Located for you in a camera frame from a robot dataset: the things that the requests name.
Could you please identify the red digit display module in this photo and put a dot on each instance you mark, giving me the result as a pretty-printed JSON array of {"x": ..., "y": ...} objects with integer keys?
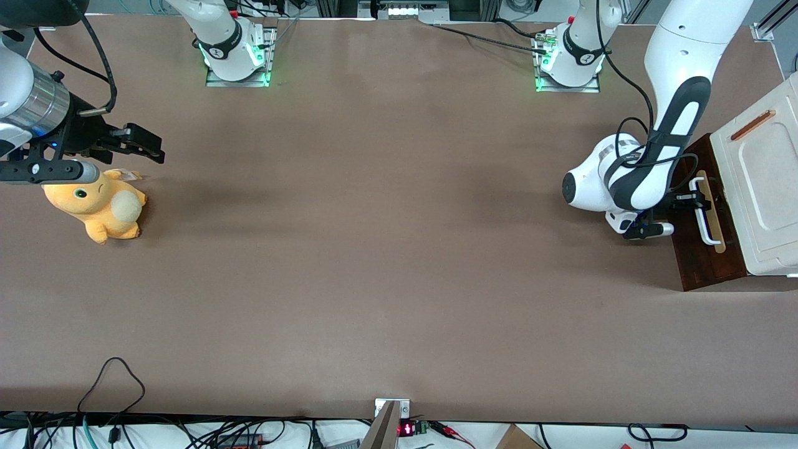
[{"x": 408, "y": 429}]

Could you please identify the grey slanted bar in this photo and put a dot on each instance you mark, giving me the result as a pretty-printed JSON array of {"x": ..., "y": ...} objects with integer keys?
[{"x": 381, "y": 430}]

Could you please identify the cream plastic cabinet body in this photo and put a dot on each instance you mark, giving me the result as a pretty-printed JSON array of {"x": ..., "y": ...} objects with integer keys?
[{"x": 760, "y": 193}]

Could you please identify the white power strip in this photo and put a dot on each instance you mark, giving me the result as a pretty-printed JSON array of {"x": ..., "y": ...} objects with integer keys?
[{"x": 411, "y": 10}]

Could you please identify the brown cardboard box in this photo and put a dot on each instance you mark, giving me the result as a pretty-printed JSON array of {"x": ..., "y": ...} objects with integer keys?
[{"x": 517, "y": 439}]

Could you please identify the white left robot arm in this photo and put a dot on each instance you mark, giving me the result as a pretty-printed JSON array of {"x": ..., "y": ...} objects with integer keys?
[{"x": 679, "y": 125}]

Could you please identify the aluminium frame profile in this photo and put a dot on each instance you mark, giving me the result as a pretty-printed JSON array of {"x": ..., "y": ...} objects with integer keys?
[{"x": 773, "y": 19}]

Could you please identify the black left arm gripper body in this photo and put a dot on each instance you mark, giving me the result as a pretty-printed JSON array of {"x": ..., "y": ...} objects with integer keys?
[{"x": 677, "y": 202}]

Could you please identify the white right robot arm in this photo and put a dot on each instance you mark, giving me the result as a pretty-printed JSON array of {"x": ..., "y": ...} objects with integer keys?
[{"x": 31, "y": 93}]

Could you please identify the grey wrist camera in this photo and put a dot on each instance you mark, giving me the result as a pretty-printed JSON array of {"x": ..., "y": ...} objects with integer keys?
[
  {"x": 648, "y": 231},
  {"x": 43, "y": 171}
]

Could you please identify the orange plush toy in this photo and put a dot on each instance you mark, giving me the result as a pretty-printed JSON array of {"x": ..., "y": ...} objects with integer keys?
[{"x": 93, "y": 206}]

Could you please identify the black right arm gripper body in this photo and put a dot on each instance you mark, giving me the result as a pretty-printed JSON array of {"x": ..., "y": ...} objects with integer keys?
[{"x": 83, "y": 135}]

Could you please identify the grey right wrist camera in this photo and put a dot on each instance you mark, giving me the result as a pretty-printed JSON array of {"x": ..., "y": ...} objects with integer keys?
[{"x": 43, "y": 171}]

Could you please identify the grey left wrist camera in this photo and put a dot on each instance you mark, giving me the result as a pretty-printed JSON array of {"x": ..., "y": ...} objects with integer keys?
[{"x": 648, "y": 231}]

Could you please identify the metal edge bracket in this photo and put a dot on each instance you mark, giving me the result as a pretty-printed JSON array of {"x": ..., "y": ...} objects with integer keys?
[{"x": 404, "y": 406}]

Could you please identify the orange strip on cabinet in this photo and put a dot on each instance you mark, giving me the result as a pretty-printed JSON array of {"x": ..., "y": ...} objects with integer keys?
[{"x": 753, "y": 125}]

